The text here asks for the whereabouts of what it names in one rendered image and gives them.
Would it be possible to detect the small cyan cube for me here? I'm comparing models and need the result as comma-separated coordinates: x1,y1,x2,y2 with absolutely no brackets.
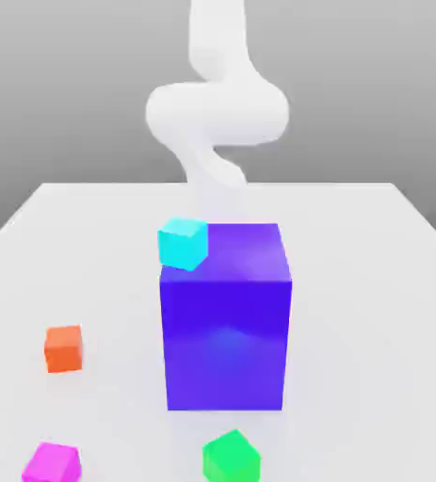
156,217,210,273

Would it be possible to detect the small orange cube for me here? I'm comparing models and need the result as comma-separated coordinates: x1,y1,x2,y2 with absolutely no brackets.
43,324,84,375

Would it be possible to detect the small green cube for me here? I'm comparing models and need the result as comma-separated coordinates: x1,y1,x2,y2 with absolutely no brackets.
202,428,262,482

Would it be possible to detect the small magenta cube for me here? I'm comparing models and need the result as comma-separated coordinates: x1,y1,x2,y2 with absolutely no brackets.
21,441,82,482

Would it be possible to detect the large purple box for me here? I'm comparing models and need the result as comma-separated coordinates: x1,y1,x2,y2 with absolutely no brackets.
158,222,293,412

